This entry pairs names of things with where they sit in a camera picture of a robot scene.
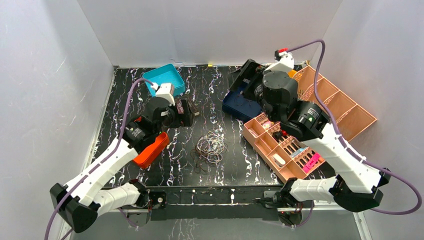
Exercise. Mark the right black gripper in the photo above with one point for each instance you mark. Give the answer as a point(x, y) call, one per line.
point(250, 70)

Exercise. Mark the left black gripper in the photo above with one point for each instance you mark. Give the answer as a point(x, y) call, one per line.
point(183, 112)

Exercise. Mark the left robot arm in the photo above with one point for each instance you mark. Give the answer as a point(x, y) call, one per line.
point(82, 200)

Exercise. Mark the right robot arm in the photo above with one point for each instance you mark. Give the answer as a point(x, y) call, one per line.
point(355, 186)

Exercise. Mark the paperback book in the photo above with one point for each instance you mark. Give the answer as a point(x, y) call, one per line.
point(192, 107)

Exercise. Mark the dark blue plastic bin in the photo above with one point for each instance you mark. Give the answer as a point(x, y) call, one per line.
point(239, 107)

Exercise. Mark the orange plastic bin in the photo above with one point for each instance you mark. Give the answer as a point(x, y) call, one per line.
point(151, 152)

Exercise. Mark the yellow plastic bin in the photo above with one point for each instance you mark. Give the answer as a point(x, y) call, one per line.
point(292, 73)

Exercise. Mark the teal plastic bin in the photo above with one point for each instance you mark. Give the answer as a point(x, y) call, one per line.
point(167, 74)

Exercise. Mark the red black small tool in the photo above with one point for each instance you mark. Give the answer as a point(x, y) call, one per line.
point(280, 135)

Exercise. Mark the pink desk organizer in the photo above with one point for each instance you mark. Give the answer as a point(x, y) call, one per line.
point(287, 158)

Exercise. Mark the pink eraser block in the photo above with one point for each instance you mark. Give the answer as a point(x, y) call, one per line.
point(314, 162)

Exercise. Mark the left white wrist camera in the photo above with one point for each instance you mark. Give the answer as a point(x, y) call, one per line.
point(164, 95)

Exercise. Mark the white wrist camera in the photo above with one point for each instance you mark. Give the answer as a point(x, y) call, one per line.
point(164, 95)
point(284, 62)

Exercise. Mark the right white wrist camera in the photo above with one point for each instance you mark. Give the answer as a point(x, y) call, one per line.
point(284, 62)

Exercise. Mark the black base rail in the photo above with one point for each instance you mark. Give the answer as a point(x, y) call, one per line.
point(261, 202)

